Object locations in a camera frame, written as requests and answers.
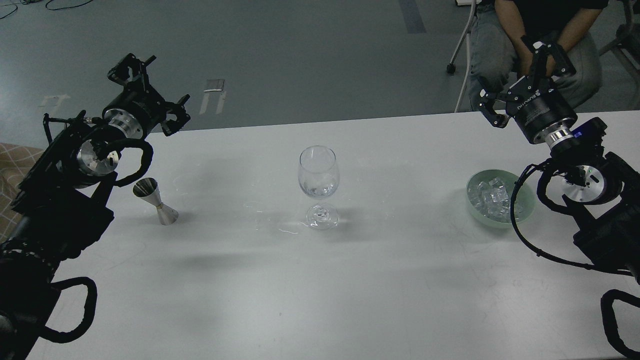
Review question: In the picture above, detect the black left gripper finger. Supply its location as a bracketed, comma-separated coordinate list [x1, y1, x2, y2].
[107, 53, 157, 96]
[158, 94, 192, 137]

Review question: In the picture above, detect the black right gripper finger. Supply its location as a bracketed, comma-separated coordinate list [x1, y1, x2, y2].
[521, 35, 577, 84]
[476, 76, 509, 129]

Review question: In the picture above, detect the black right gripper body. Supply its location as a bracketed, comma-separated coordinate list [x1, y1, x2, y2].
[506, 76, 578, 146]

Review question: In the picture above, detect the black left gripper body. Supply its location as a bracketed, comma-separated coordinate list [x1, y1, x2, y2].
[102, 88, 169, 139]

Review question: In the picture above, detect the steel double jigger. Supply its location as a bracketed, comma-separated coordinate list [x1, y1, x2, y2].
[132, 177, 179, 226]

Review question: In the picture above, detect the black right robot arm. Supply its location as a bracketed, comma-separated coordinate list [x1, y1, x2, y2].
[479, 36, 639, 280]

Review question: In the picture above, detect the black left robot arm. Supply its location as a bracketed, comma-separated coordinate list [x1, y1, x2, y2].
[0, 54, 191, 360]

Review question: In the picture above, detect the green bowl of ice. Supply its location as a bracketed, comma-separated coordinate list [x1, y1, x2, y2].
[465, 169, 537, 229]

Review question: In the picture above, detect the clear wine glass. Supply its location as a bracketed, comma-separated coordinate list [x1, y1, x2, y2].
[297, 145, 340, 230]

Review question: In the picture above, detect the white metal chair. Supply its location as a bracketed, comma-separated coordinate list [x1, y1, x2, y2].
[445, 0, 482, 113]

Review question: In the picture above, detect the seated person in black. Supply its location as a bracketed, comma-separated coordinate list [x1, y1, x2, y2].
[468, 0, 609, 112]

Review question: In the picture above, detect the beige checked sofa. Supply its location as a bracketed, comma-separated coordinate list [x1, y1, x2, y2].
[0, 143, 44, 242]

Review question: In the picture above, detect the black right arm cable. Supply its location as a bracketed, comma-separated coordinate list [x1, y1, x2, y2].
[510, 162, 633, 276]

